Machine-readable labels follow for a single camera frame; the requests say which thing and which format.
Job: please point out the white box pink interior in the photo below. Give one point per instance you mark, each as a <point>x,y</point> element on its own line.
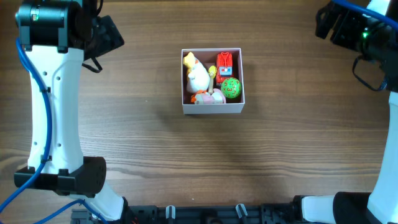
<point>208,58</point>

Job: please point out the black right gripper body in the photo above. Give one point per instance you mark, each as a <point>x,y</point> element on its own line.
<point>325,23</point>

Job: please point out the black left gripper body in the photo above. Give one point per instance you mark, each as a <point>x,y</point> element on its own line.
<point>109,35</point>

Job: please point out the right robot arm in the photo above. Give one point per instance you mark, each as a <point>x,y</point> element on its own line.
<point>336,129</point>

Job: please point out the green number ball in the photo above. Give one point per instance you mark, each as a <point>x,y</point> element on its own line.
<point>231,88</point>

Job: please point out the yellow wooden rattle drum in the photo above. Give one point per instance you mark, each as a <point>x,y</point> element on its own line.
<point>212,74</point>

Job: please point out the red toy fire truck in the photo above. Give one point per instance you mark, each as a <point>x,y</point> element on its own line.
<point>224,65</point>

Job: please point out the small duck with pink hat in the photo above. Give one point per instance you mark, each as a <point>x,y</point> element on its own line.
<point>211,97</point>

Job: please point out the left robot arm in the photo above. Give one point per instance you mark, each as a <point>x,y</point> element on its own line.
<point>55,40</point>

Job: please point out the white plush duck yellow hair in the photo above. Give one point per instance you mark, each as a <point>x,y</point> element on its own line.
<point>198,79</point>

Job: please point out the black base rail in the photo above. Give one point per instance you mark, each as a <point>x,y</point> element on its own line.
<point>240,213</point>

